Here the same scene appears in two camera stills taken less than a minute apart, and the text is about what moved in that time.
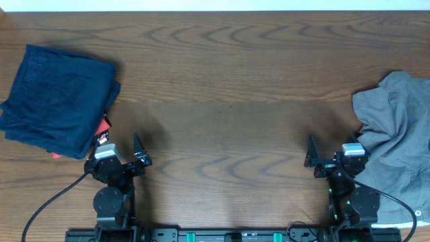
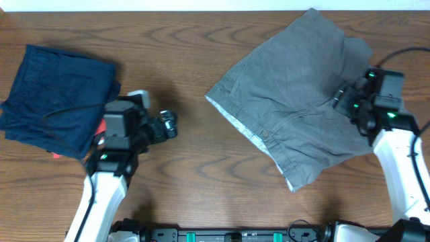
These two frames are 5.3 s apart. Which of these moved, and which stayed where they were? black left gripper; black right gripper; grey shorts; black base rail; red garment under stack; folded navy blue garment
Moved: grey shorts; black left gripper; black right gripper
Stayed: black base rail; red garment under stack; folded navy blue garment
